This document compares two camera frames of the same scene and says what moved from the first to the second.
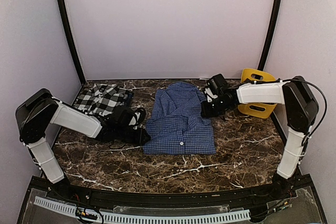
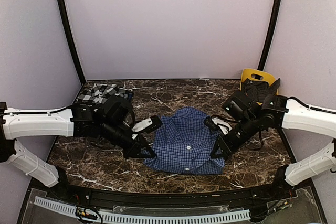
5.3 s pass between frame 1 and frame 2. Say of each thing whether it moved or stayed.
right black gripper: moved
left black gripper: moved
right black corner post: stayed
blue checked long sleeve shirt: moved
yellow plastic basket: stayed
